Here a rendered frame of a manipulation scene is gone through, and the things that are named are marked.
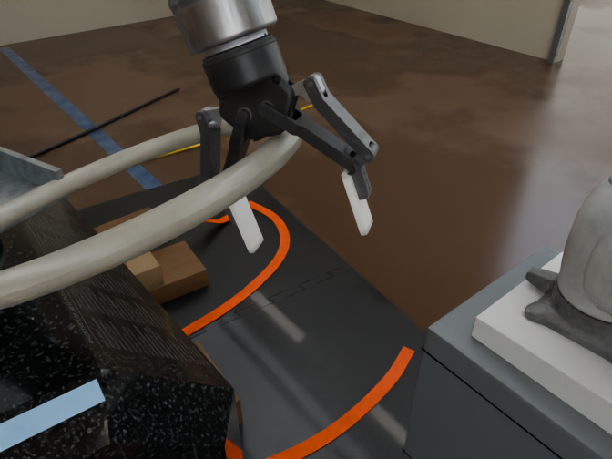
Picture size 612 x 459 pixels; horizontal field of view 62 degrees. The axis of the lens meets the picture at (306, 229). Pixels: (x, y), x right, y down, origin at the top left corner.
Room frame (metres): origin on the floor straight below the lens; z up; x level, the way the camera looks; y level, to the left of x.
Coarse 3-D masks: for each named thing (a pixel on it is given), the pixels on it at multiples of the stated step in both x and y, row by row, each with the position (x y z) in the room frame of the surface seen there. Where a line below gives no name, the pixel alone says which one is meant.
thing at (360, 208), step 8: (344, 176) 0.44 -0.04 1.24; (344, 184) 0.44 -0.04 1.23; (352, 184) 0.44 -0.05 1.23; (352, 192) 0.43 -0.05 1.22; (352, 200) 0.43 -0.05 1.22; (360, 200) 0.44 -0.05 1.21; (352, 208) 0.43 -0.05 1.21; (360, 208) 0.43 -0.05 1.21; (368, 208) 0.45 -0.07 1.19; (360, 216) 0.43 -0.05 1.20; (368, 216) 0.44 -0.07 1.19; (360, 224) 0.43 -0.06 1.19; (368, 224) 0.44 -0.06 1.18; (360, 232) 0.43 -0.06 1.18
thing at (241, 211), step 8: (240, 200) 0.48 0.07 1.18; (232, 208) 0.47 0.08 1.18; (240, 208) 0.48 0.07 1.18; (248, 208) 0.49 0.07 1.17; (240, 216) 0.47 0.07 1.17; (248, 216) 0.48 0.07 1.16; (240, 224) 0.47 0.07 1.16; (248, 224) 0.47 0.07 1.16; (256, 224) 0.49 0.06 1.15; (240, 232) 0.47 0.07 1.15; (248, 232) 0.47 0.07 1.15; (256, 232) 0.48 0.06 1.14; (248, 240) 0.46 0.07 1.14; (256, 240) 0.47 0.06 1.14; (248, 248) 0.46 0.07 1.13; (256, 248) 0.47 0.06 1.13
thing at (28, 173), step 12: (0, 156) 0.76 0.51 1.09; (12, 156) 0.74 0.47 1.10; (24, 156) 0.74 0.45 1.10; (0, 168) 0.77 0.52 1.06; (12, 168) 0.75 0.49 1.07; (24, 168) 0.73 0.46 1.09; (36, 168) 0.71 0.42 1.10; (48, 168) 0.69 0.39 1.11; (60, 168) 0.69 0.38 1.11; (0, 180) 0.74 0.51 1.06; (12, 180) 0.74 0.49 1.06; (24, 180) 0.74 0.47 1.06; (36, 180) 0.72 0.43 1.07; (48, 180) 0.70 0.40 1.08; (0, 192) 0.70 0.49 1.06; (12, 192) 0.70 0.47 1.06; (24, 192) 0.70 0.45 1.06; (0, 204) 0.66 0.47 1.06; (48, 204) 0.66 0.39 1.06
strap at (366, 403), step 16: (256, 208) 2.23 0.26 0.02; (288, 240) 1.95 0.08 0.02; (272, 272) 1.72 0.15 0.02; (256, 288) 1.62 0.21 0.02; (224, 304) 1.52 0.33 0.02; (208, 320) 1.43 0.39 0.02; (400, 352) 1.27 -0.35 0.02; (400, 368) 1.20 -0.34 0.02; (384, 384) 1.13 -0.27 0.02; (368, 400) 1.06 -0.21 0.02; (352, 416) 1.00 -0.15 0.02; (320, 432) 0.95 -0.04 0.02; (336, 432) 0.95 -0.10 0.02; (304, 448) 0.89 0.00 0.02
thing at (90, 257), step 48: (144, 144) 0.75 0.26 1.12; (192, 144) 0.75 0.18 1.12; (288, 144) 0.47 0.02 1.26; (48, 192) 0.66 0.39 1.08; (192, 192) 0.37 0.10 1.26; (240, 192) 0.39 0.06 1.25; (96, 240) 0.32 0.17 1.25; (144, 240) 0.33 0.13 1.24; (0, 288) 0.30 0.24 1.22; (48, 288) 0.30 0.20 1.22
